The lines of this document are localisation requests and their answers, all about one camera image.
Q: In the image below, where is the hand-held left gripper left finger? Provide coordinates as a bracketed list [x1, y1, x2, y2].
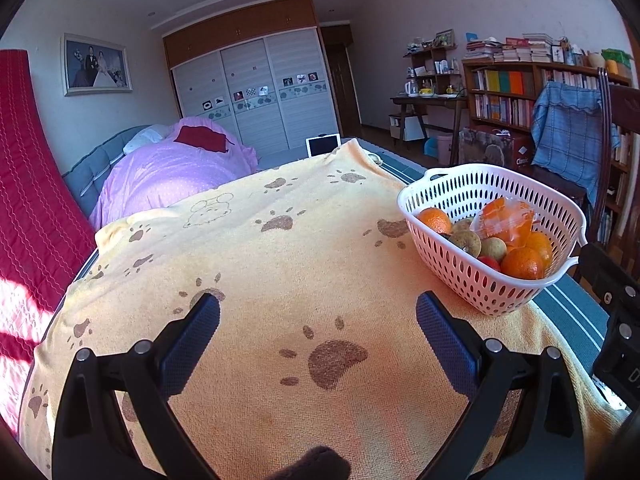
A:
[51, 292, 222, 480]

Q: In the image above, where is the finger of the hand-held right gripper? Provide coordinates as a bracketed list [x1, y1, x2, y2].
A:
[581, 242, 640, 306]

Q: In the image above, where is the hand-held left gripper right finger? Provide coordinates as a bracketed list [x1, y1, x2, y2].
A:
[416, 290, 586, 480]

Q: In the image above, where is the oval orange citrus fruit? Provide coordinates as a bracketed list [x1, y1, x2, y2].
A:
[525, 230, 554, 268]

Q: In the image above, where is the mandarin with stem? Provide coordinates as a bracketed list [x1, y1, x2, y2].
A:
[500, 246, 546, 281]

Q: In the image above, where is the brown round fruit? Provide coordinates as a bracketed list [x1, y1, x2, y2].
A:
[447, 230, 482, 257]
[480, 237, 508, 259]

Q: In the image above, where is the plastic bag of orange pieces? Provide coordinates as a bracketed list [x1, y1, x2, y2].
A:
[469, 197, 540, 250]

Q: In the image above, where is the large round orange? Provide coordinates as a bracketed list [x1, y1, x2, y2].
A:
[417, 207, 452, 235]

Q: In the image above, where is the white plastic basket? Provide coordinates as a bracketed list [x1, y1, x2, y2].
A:
[397, 163, 588, 316]

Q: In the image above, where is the person's left hand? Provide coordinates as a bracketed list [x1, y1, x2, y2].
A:
[272, 445, 351, 480]

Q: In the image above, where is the yellow paw-print towel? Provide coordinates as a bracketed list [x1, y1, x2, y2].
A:
[17, 137, 631, 480]

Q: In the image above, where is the dark wooden chair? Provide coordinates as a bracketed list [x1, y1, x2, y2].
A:
[530, 70, 640, 281]

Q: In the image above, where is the blue checked cloth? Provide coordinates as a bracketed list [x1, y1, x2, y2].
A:
[530, 81, 623, 208]

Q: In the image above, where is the printed cardboard box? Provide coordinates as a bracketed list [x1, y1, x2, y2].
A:
[459, 126, 533, 168]

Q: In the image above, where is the purple duvet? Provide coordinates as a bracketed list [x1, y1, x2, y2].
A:
[89, 116, 259, 228]

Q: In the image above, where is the wooden bookshelf with books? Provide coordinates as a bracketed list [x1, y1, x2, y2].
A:
[461, 35, 636, 241]

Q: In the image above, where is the small plastic bin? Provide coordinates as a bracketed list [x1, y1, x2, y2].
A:
[424, 135, 453, 165]

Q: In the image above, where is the grey-blue padded headboard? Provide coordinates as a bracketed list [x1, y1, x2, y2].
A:
[61, 125, 151, 216]

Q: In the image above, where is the dark red cloth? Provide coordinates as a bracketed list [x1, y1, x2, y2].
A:
[173, 125, 236, 153]

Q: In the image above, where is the white pillow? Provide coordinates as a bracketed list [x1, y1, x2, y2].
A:
[123, 125, 173, 155]

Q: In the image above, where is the white storage box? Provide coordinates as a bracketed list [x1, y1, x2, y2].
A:
[389, 112, 428, 142]

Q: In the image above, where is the red quilted cover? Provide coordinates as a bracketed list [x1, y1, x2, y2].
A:
[0, 49, 98, 436]

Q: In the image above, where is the white tablet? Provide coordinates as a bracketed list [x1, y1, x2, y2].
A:
[306, 133, 343, 159]

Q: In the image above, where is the dark wooden desk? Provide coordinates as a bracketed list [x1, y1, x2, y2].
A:
[390, 94, 471, 151]

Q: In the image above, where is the white sliding-door wardrobe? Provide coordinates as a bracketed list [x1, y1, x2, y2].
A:
[162, 0, 341, 158]

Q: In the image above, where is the small wooden desk shelf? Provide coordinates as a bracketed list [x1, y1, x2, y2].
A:
[404, 30, 458, 96]

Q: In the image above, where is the dark wooden door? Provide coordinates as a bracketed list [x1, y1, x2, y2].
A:
[320, 21, 363, 138]

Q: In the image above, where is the framed wall photo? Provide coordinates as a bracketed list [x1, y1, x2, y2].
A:
[61, 33, 134, 97]

